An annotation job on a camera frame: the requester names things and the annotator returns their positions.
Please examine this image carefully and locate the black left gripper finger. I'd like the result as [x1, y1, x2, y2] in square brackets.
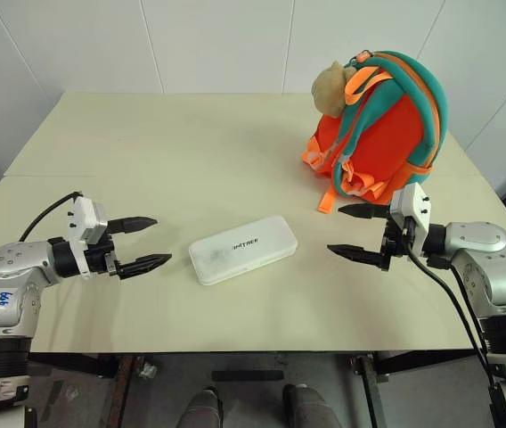
[107, 216, 159, 235]
[117, 253, 174, 281]

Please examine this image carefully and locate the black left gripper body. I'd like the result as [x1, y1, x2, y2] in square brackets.
[84, 231, 123, 281]

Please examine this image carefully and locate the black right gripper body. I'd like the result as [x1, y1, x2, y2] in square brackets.
[379, 215, 416, 273]

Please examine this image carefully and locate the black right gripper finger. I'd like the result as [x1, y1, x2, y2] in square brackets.
[337, 203, 391, 221]
[326, 243, 386, 269]

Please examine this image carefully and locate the orange and teal backpack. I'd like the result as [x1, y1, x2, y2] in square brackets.
[299, 49, 451, 215]

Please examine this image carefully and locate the white rectangular case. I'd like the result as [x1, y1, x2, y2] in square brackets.
[187, 214, 299, 287]

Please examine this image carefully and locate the beige plush toy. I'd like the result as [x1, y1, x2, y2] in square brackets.
[310, 60, 357, 118]

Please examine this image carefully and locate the rusty metal table leg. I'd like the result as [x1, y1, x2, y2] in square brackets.
[102, 355, 146, 428]

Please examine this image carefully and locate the black metal table leg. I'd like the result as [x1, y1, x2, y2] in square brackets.
[349, 353, 391, 428]

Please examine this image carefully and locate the dark grey rounded foot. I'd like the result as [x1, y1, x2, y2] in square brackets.
[175, 386, 222, 428]
[282, 383, 339, 428]

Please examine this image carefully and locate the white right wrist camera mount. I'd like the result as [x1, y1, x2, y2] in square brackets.
[389, 183, 433, 259]

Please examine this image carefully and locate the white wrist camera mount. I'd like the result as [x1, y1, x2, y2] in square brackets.
[389, 183, 433, 259]
[63, 194, 110, 281]

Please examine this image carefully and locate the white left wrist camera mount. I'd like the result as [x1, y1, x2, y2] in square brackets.
[63, 194, 110, 281]

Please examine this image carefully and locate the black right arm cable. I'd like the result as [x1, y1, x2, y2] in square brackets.
[402, 216, 506, 428]

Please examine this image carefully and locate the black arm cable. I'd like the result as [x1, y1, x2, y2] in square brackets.
[18, 191, 86, 244]
[402, 216, 506, 428]

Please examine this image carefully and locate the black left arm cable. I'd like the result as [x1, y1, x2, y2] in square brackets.
[18, 191, 86, 244]

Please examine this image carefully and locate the black table frame bar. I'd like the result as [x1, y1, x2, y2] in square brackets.
[373, 349, 486, 375]
[29, 353, 120, 379]

